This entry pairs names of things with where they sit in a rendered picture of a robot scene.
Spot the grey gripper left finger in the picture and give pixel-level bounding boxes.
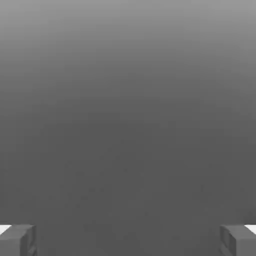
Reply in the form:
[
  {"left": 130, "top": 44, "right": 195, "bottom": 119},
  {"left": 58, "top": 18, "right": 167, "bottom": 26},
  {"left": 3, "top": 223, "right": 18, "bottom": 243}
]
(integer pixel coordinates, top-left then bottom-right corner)
[{"left": 0, "top": 223, "right": 38, "bottom": 256}]

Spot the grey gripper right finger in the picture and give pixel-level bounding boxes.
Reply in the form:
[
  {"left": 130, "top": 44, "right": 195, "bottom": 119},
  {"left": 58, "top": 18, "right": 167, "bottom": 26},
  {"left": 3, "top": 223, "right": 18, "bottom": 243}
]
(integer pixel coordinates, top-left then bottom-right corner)
[{"left": 219, "top": 223, "right": 256, "bottom": 256}]

